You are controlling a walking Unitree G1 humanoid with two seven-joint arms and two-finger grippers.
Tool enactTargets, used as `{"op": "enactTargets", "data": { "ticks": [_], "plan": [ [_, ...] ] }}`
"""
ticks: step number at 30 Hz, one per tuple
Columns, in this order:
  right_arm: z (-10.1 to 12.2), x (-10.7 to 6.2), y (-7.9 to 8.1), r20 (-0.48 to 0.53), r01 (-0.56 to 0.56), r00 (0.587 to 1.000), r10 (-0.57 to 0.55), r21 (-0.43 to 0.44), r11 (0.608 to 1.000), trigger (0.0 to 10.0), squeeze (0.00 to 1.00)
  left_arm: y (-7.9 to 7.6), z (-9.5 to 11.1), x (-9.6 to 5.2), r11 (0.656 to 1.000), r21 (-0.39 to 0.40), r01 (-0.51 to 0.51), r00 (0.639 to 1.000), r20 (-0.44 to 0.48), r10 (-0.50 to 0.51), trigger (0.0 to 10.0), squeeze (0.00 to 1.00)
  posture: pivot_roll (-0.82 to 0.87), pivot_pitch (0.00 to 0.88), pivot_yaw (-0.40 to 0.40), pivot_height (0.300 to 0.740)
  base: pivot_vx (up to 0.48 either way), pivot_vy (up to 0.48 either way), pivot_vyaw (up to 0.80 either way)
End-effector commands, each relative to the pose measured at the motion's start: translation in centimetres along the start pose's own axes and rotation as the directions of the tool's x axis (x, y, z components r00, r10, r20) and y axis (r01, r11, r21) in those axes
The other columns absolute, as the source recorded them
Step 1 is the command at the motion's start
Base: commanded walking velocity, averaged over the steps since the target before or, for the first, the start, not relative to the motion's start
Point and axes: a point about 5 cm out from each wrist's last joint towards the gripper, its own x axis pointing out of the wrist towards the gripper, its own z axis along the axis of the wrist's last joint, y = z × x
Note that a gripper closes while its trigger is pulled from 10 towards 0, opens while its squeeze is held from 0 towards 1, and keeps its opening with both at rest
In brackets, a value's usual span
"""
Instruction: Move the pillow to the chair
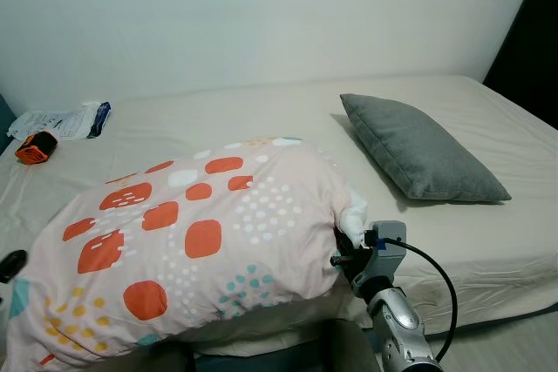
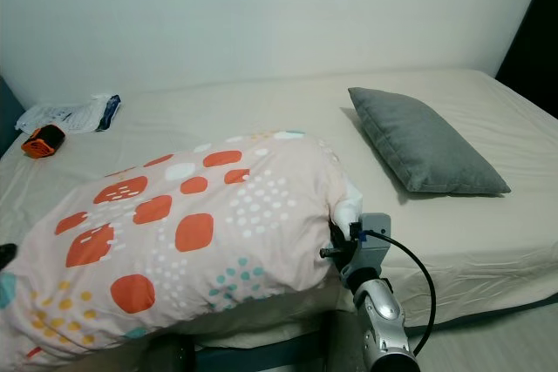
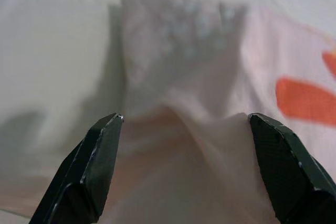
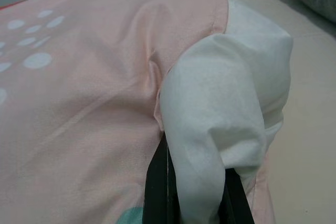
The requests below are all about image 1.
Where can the pink pillow with coloured spots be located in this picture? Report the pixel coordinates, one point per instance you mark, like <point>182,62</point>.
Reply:
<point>200,215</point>

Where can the grey fabric pillow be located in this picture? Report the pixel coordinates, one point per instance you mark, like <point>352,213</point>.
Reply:
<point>418,150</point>

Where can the bed with beige sheet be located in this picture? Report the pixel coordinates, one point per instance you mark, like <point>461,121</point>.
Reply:
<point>506,241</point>

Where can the orange and black small device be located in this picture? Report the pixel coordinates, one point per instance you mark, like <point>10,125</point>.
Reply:
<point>37,148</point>

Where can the dark teal panel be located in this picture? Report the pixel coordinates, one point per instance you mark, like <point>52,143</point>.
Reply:
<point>5,124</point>

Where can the white plastic packet blue edge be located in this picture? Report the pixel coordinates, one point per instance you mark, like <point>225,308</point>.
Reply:
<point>52,121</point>

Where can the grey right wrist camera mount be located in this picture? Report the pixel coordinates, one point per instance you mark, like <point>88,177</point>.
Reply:
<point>391,254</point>

